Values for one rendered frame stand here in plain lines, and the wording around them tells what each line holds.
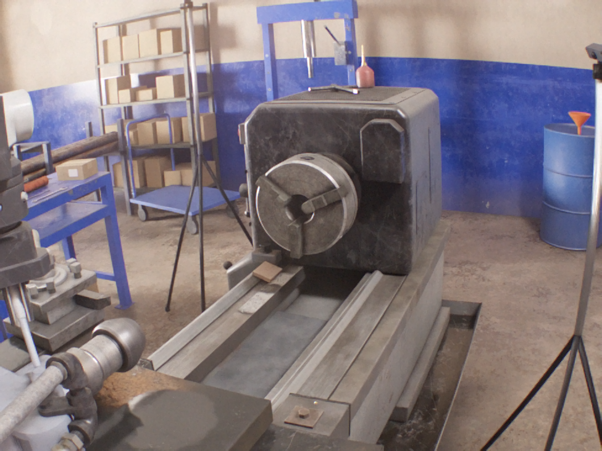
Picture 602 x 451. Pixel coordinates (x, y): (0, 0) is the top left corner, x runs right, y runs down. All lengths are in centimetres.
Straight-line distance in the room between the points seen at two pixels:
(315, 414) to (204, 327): 53
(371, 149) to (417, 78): 339
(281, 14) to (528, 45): 208
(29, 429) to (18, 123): 36
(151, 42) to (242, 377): 450
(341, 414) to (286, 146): 89
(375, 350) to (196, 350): 42
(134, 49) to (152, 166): 124
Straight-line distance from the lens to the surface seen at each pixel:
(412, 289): 164
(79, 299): 116
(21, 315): 74
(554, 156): 424
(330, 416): 107
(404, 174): 158
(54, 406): 68
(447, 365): 208
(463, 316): 242
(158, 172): 576
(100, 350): 88
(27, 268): 71
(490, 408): 254
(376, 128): 154
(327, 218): 148
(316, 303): 184
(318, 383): 124
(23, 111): 68
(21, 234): 70
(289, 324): 171
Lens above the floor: 153
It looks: 19 degrees down
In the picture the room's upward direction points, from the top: 4 degrees counter-clockwise
